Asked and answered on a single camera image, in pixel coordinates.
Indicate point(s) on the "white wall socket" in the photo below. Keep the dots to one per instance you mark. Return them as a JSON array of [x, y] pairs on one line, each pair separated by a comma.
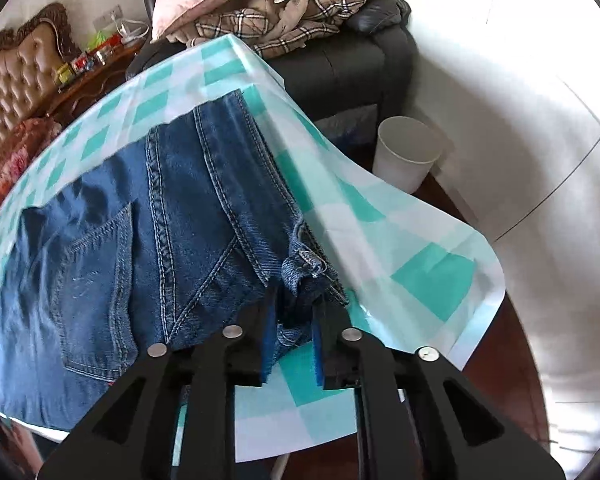
[[107, 16]]

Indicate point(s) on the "brown plaid blanket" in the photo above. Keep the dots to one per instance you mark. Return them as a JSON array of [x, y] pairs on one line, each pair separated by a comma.
[[290, 20]]

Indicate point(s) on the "blue denim pants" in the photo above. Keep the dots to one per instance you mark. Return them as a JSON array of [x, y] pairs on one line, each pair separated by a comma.
[[180, 210]]

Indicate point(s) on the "white trash bin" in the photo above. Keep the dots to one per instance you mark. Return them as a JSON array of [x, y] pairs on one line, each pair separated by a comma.
[[405, 152]]

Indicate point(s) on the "dark wooden nightstand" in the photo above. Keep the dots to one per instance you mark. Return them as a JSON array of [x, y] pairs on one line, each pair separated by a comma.
[[97, 77]]

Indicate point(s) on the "yellow green small box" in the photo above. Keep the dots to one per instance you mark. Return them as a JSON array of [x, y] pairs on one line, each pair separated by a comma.
[[63, 74]]

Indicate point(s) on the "red floral bedspread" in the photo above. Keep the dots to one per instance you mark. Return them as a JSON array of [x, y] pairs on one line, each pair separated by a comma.
[[15, 160]]

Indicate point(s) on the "tufted leather carved headboard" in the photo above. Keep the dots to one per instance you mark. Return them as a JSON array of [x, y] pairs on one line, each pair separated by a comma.
[[15, 85]]

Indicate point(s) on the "green plastic bag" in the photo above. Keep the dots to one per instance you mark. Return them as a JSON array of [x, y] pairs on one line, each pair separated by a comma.
[[97, 40]]

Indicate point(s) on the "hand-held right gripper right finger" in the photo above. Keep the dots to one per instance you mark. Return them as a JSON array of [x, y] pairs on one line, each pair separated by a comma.
[[318, 355]]

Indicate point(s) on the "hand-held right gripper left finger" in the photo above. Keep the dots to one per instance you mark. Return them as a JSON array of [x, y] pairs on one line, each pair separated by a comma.
[[269, 345]]

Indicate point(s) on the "black leather armchair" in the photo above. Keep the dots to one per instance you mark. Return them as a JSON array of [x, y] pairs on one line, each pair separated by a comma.
[[350, 67]]

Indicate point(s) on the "teal checkered tablecloth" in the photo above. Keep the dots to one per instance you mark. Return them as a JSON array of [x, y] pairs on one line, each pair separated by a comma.
[[420, 270]]

